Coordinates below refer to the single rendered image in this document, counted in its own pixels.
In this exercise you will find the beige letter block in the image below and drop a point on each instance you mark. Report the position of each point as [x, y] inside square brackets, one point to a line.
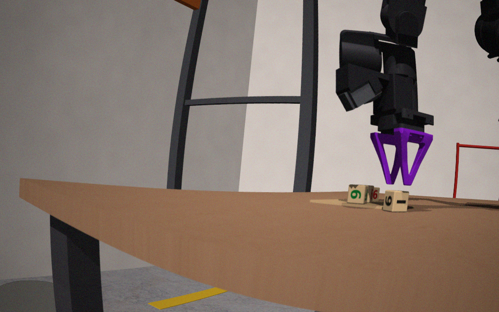
[370, 193]
[396, 201]
[376, 194]
[357, 194]

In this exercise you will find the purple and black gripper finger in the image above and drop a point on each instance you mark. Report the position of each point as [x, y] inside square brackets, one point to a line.
[378, 139]
[402, 136]

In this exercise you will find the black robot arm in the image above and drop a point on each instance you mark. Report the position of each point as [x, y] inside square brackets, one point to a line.
[359, 79]

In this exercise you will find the tan flat mat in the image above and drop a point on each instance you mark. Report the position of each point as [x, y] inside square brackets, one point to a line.
[343, 202]

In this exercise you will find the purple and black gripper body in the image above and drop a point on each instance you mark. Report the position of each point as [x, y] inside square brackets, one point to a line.
[403, 117]

